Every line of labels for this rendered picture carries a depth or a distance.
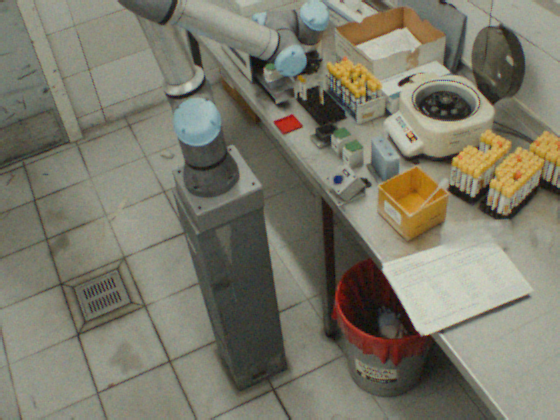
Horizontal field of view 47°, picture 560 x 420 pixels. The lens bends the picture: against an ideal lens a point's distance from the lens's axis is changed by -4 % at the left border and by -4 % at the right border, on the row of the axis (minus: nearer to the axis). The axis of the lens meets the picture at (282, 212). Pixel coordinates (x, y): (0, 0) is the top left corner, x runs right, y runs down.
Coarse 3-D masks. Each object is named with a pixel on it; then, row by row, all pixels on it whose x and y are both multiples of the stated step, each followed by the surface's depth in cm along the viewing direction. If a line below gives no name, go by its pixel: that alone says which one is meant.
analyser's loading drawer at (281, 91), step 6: (258, 66) 222; (264, 66) 221; (258, 72) 219; (258, 78) 217; (264, 78) 214; (282, 78) 211; (264, 84) 214; (270, 84) 211; (276, 84) 212; (282, 84) 213; (270, 90) 212; (276, 90) 211; (282, 90) 208; (288, 90) 208; (276, 96) 208; (282, 96) 209; (288, 96) 210; (294, 96) 211; (276, 102) 210
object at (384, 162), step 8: (376, 144) 180; (384, 144) 180; (376, 152) 181; (384, 152) 178; (392, 152) 178; (376, 160) 183; (384, 160) 177; (392, 160) 176; (368, 168) 187; (376, 168) 185; (384, 168) 179; (392, 168) 178; (376, 176) 185; (384, 176) 181; (392, 176) 180
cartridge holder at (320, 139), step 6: (324, 126) 198; (330, 126) 199; (336, 126) 201; (318, 132) 196; (324, 132) 199; (330, 132) 199; (312, 138) 198; (318, 138) 197; (324, 138) 195; (330, 138) 196; (318, 144) 195; (324, 144) 196
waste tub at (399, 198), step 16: (400, 176) 172; (416, 176) 176; (384, 192) 168; (400, 192) 176; (416, 192) 179; (432, 192) 172; (384, 208) 172; (400, 208) 164; (416, 208) 175; (432, 208) 165; (400, 224) 168; (416, 224) 166; (432, 224) 170
